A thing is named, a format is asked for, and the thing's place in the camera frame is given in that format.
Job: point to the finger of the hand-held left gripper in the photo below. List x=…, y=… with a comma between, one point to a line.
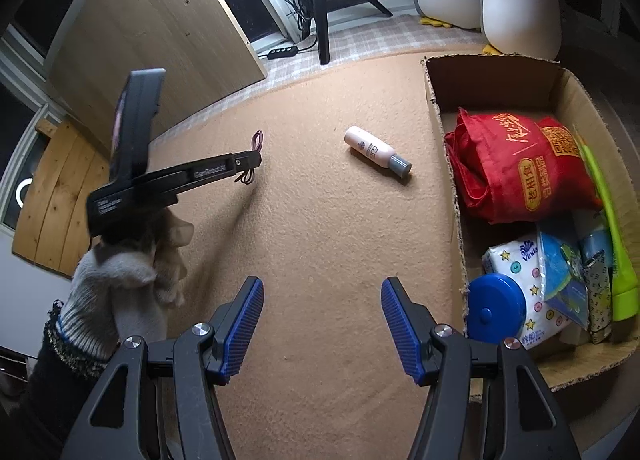
x=215, y=171

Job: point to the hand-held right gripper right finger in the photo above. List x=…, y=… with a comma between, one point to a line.
x=402, y=330

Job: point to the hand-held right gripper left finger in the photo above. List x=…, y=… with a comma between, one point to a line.
x=245, y=330

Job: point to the blue round case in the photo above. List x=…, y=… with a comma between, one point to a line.
x=492, y=310

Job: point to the patterned tissue pack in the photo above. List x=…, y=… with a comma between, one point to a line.
x=520, y=265

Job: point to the small white grey-capped bottle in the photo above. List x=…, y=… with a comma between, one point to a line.
x=370, y=148

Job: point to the blue wipes packet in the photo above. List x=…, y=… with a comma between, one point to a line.
x=560, y=275

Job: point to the patterned lighter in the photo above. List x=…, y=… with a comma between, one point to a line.
x=597, y=295

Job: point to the red cloth bag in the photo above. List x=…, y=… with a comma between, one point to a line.
x=520, y=165

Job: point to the white sunscreen bottle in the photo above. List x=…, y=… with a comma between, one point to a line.
x=590, y=222

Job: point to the green tube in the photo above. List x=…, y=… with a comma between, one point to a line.
x=615, y=250

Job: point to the cardboard box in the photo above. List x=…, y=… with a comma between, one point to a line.
x=500, y=80

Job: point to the person's left forearm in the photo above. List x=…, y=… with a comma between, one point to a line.
x=45, y=390

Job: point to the person's left hand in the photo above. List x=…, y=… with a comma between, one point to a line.
x=120, y=280

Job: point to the pine plank board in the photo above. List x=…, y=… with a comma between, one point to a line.
x=55, y=205

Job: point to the light wooden panel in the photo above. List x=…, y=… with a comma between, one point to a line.
x=150, y=30

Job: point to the black power strip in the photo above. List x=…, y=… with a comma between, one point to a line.
x=282, y=51

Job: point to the black tripod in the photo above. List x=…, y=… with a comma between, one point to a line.
x=322, y=15

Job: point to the small penguin plush toy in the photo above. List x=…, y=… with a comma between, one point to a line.
x=520, y=0

